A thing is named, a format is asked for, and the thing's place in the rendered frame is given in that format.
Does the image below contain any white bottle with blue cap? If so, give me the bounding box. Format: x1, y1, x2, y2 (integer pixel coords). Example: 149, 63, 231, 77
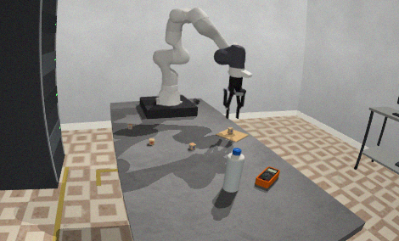
222, 149, 244, 193

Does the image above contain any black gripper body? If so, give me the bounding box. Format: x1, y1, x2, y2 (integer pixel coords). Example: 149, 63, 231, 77
228, 76, 243, 93

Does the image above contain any orange mat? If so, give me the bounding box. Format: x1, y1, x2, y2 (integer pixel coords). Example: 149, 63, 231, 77
216, 129, 249, 142

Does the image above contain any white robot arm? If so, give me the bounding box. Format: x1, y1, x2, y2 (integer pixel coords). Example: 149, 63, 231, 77
153, 8, 252, 106

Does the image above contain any orange multimeter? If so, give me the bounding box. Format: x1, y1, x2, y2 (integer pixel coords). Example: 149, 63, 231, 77
255, 166, 280, 188

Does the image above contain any orange block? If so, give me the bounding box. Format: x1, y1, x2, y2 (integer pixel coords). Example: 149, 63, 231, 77
189, 143, 196, 150

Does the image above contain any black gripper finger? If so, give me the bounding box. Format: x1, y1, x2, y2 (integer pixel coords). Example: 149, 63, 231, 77
236, 93, 245, 119
223, 88, 234, 119

